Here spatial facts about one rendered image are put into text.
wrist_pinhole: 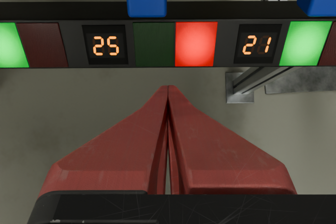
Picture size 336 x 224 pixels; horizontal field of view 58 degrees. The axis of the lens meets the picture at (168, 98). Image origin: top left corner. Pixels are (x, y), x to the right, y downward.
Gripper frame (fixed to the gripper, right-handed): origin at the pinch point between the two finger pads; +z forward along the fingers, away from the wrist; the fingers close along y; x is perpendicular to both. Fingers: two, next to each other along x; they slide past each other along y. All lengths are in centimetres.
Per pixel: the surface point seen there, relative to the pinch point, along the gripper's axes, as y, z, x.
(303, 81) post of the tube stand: -39, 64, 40
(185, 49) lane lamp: -1.3, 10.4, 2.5
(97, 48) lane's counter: 5.1, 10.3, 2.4
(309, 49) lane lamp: -10.4, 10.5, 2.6
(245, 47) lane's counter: -5.7, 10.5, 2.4
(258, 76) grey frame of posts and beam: -19, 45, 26
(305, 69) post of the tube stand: -40, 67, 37
